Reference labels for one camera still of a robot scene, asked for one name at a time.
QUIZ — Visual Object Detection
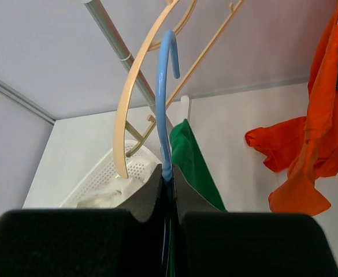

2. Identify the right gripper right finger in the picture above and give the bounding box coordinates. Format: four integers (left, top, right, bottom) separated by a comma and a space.
173, 167, 338, 276

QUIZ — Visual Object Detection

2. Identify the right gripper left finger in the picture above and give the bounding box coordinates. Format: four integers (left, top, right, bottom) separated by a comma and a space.
0, 167, 165, 276

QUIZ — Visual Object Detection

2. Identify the white t shirt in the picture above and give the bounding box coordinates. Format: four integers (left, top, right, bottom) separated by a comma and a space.
76, 162, 157, 208

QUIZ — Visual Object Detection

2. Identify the green t shirt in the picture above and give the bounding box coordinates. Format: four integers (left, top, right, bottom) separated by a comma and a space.
169, 119, 231, 276

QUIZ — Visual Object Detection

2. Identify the light blue wire hanger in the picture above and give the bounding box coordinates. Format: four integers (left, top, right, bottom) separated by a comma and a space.
155, 29, 181, 277

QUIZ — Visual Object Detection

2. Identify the orange t shirt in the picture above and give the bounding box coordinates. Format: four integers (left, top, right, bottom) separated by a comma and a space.
245, 1, 338, 216

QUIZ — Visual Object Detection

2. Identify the white plastic basket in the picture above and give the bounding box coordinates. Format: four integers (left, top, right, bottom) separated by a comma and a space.
61, 147, 160, 208

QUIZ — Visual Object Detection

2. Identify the metal clothes rack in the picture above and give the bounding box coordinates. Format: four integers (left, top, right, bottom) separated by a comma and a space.
81, 0, 191, 122

